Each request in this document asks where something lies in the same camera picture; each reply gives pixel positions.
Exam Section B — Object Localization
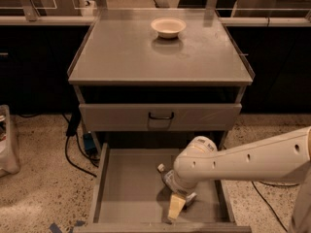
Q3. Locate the closed grey top drawer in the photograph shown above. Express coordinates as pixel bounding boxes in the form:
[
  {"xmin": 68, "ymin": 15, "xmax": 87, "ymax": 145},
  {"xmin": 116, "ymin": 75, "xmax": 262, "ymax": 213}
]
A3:
[{"xmin": 80, "ymin": 104, "xmax": 241, "ymax": 132}]

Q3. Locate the translucent plastic bin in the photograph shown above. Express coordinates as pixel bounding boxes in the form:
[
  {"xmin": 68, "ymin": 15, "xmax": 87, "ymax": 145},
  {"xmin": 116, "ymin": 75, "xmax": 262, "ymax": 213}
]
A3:
[{"xmin": 0, "ymin": 105, "xmax": 20, "ymax": 177}]

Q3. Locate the clear plastic bottle white cap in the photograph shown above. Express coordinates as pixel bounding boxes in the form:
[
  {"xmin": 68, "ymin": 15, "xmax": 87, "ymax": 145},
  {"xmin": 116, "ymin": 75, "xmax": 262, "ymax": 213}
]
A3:
[{"xmin": 157, "ymin": 164, "xmax": 197, "ymax": 207}]

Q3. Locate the grey drawer cabinet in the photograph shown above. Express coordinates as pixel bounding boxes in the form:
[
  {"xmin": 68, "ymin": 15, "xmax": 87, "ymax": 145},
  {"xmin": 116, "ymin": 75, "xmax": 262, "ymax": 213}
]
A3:
[{"xmin": 68, "ymin": 9, "xmax": 254, "ymax": 149}]

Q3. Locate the open grey middle drawer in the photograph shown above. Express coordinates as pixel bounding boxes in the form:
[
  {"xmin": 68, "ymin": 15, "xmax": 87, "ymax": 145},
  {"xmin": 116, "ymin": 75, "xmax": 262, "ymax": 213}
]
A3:
[{"xmin": 73, "ymin": 145, "xmax": 252, "ymax": 233}]

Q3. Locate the blue power adapter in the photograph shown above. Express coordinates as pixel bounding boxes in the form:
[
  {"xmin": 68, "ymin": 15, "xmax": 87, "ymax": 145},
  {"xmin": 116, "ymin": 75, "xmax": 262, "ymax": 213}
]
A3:
[{"xmin": 83, "ymin": 133, "xmax": 96, "ymax": 152}]

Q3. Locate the blue tape on floor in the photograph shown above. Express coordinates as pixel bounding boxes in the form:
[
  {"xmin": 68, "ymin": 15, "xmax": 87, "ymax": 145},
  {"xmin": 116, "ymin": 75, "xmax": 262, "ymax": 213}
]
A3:
[{"xmin": 49, "ymin": 220, "xmax": 86, "ymax": 233}]

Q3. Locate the black drawer handle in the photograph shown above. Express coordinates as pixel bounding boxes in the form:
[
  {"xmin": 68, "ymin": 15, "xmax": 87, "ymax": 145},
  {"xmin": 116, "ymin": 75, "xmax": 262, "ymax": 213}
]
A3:
[{"xmin": 148, "ymin": 112, "xmax": 175, "ymax": 120}]

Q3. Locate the white paper bowl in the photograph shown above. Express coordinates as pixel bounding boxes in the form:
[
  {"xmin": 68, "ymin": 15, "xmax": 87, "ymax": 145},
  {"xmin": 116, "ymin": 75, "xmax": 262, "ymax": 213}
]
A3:
[{"xmin": 151, "ymin": 17, "xmax": 187, "ymax": 39}]

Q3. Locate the black cable on floor right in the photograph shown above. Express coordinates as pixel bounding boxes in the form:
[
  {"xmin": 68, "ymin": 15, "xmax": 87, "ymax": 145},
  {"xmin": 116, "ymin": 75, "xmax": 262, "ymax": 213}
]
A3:
[{"xmin": 251, "ymin": 180, "xmax": 300, "ymax": 233}]

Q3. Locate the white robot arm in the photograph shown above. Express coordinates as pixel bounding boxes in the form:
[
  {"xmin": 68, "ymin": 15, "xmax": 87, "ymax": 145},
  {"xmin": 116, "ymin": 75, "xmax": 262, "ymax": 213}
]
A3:
[{"xmin": 167, "ymin": 127, "xmax": 311, "ymax": 233}]

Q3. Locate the black cable on floor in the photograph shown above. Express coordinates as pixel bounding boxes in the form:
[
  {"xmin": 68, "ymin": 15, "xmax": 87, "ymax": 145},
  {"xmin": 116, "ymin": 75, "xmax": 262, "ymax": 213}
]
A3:
[
  {"xmin": 251, "ymin": 180, "xmax": 300, "ymax": 233},
  {"xmin": 61, "ymin": 113, "xmax": 100, "ymax": 179}
]

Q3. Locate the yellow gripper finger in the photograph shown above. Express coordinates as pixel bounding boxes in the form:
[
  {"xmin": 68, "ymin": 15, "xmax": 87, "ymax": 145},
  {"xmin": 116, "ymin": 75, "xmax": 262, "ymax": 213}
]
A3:
[{"xmin": 167, "ymin": 193, "xmax": 186, "ymax": 221}]

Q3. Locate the black cable on floor left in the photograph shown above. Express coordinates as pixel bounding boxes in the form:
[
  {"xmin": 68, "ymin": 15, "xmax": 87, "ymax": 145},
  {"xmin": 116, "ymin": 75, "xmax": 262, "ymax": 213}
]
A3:
[{"xmin": 61, "ymin": 113, "xmax": 100, "ymax": 179}]

